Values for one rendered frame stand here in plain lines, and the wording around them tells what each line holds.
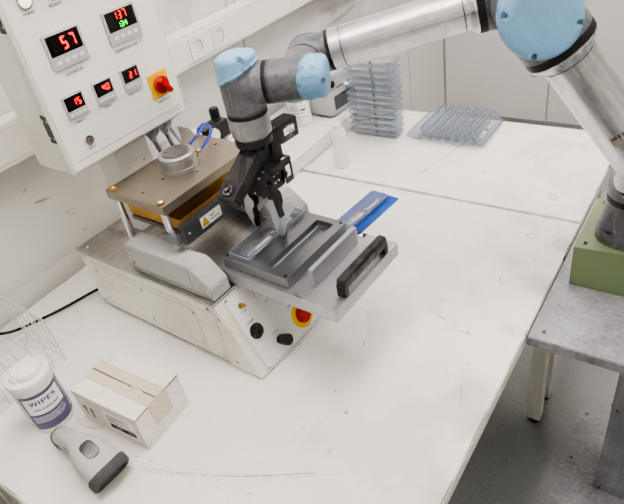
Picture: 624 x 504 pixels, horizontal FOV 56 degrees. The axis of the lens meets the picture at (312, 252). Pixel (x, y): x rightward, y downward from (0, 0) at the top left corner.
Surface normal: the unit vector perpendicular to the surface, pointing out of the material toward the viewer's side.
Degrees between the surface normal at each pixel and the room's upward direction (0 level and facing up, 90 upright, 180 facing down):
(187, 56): 90
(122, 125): 90
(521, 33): 80
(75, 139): 90
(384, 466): 0
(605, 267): 90
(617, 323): 0
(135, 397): 2
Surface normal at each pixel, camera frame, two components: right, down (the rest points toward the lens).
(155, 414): 0.85, 0.18
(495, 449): -0.15, -0.79
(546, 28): -0.22, 0.47
